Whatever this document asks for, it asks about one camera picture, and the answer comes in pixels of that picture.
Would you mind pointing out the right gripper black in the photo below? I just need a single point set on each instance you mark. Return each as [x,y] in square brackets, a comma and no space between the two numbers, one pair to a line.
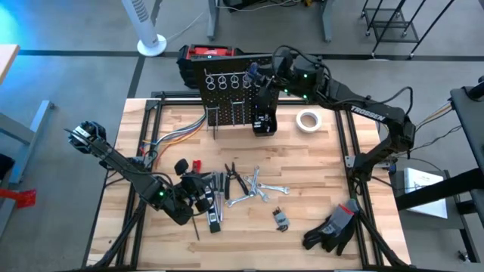
[280,73]

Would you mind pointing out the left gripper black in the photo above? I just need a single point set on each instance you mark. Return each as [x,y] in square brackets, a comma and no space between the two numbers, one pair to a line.
[194,187]

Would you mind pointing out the chrome socket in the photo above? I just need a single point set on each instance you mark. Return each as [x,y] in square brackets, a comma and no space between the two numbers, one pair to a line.
[268,119]
[259,121]

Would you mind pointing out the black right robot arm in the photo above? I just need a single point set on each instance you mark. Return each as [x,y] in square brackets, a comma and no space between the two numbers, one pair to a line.
[370,113]

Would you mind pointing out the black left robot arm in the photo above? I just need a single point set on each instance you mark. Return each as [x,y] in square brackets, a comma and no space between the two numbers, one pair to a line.
[125,170]

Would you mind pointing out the black metal pegboard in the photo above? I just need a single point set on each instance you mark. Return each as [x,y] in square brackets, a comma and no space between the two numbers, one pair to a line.
[227,98]

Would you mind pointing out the double-prong metal pegboard hook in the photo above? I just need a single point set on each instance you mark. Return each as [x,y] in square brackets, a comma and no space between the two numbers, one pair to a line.
[218,117]
[232,113]

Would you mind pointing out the black plastic pegboard bin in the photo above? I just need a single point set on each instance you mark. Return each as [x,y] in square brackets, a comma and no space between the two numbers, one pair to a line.
[264,130]

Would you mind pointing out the white masking tape roll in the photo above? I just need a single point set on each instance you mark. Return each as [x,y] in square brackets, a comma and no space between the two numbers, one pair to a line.
[298,121]

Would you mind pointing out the grey desk leg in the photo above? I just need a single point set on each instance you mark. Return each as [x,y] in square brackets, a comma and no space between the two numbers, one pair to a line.
[213,22]
[327,22]

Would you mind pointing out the red black toolbox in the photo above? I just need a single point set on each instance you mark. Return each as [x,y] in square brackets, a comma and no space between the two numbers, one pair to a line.
[185,72]

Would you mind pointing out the hex key set grey holder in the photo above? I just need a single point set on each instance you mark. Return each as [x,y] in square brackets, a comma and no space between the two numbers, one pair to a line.
[281,220]

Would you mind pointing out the grey black work glove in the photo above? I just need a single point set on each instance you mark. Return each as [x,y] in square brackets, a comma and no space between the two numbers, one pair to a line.
[314,238]
[342,221]

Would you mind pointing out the red floor object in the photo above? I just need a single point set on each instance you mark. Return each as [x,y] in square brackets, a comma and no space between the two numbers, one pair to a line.
[22,197]

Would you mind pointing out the white booklet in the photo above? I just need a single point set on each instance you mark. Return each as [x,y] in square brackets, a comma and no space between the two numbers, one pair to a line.
[423,196]

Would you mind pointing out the black equipment stand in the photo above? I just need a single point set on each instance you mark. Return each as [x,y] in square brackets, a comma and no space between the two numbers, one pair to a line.
[469,124]

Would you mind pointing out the wooden tabletop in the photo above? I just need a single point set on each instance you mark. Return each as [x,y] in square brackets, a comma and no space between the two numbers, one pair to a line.
[7,60]

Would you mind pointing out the black aluminium table frame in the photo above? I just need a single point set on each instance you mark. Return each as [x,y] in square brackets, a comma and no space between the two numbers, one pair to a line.
[177,102]

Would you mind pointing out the silver mounting bracket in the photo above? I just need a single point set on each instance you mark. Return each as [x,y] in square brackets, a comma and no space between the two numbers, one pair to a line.
[349,161]

